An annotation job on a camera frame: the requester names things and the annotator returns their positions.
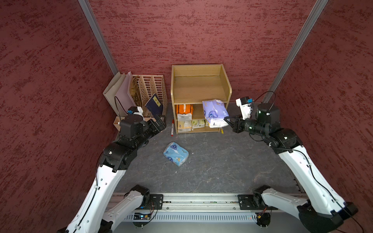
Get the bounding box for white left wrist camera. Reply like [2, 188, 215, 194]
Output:
[127, 106, 144, 117]

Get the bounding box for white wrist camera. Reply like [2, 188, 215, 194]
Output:
[127, 106, 144, 117]
[236, 97, 254, 120]

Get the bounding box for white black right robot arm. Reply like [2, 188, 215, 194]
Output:
[224, 98, 358, 233]

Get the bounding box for beige paper folders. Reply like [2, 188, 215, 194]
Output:
[103, 72, 136, 117]

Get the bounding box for blue tissue pack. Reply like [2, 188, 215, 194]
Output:
[163, 142, 189, 167]

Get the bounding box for yellow white tissue pack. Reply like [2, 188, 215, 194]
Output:
[177, 113, 192, 133]

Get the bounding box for dark blue book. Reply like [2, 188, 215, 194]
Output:
[145, 94, 163, 116]

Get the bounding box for wooden lattice file organizer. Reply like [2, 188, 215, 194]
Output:
[129, 74, 168, 121]

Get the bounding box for orange tissue pack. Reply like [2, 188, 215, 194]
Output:
[175, 104, 194, 115]

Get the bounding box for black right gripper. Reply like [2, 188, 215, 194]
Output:
[224, 113, 268, 136]

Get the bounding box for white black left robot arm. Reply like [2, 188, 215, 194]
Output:
[59, 114, 167, 233]

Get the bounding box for purple tissue pack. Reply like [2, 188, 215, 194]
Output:
[202, 99, 229, 128]

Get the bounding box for wooden shelf unit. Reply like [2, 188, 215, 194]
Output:
[171, 64, 232, 134]

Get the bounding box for small green tissue pack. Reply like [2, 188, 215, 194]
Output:
[192, 119, 206, 130]

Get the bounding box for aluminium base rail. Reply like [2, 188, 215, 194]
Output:
[101, 192, 330, 233]

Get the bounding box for red white marker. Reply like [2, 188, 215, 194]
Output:
[171, 119, 174, 136]

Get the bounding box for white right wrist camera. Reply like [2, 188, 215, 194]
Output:
[236, 97, 254, 120]

